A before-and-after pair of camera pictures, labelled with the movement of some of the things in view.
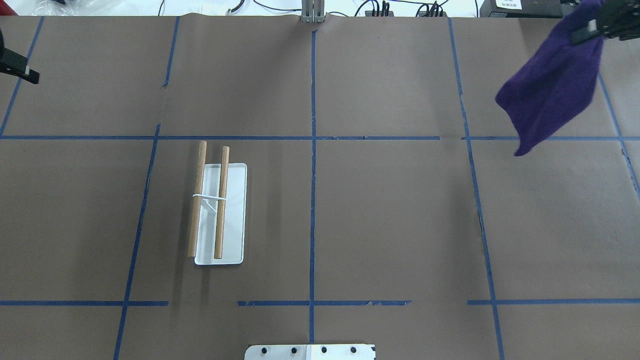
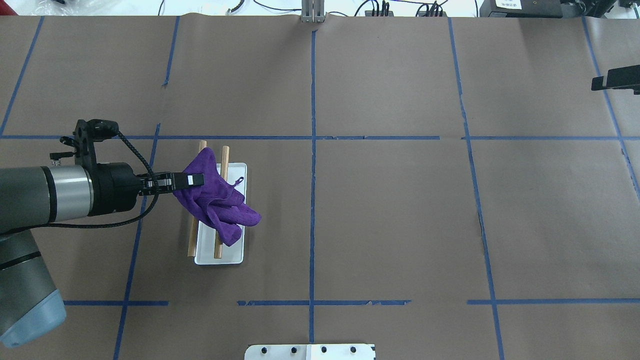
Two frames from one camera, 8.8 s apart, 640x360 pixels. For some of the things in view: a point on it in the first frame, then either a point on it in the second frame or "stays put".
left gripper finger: x=13 y=63 to x=116 y=187
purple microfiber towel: x=556 y=83 to x=217 y=204
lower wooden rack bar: x=222 y=207 stays put
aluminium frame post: x=313 y=11 stays put
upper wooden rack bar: x=201 y=168 stays put
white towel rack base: x=233 y=246 stays put
